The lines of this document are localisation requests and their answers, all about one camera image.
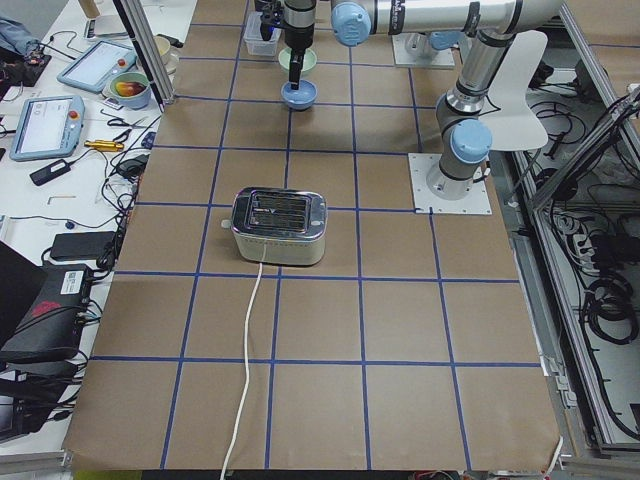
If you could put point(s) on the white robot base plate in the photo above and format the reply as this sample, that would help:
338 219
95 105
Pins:
434 193

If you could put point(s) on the yellow handled screwdriver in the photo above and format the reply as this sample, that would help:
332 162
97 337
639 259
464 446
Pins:
105 146

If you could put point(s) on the cream and chrome toaster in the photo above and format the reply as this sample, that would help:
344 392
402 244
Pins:
279 226

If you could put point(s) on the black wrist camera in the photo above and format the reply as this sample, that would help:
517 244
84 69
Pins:
270 12

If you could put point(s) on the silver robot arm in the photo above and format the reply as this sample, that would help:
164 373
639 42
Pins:
466 139
491 24

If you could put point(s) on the black electronics box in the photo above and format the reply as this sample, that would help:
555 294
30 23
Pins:
81 246

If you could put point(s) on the far blue teach pendant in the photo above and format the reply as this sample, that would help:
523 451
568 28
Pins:
94 68

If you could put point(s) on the blue bowl with fruit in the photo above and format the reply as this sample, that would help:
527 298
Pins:
131 89

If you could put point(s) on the clear plastic food container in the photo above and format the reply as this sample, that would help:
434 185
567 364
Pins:
255 44

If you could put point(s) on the aluminium frame post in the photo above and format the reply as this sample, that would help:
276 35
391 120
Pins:
138 29

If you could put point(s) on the black scissors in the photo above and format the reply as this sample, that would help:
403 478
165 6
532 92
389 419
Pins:
120 122

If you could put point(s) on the black laptop computer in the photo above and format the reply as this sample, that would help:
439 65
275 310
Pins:
41 309

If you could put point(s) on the near blue teach pendant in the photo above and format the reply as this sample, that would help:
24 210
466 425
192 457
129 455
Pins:
48 127

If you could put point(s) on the blue teach pendant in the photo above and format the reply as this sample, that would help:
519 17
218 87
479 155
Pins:
48 127
94 68

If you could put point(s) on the light blue bowl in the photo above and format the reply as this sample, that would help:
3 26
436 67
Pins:
299 99

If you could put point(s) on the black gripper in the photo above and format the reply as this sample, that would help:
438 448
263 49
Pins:
298 37

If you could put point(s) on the beige bowl with lemon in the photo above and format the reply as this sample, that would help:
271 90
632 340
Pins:
168 53

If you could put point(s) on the white plastic chair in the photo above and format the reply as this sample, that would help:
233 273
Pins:
515 127

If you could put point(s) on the black power adapter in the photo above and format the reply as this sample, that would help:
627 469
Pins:
50 172

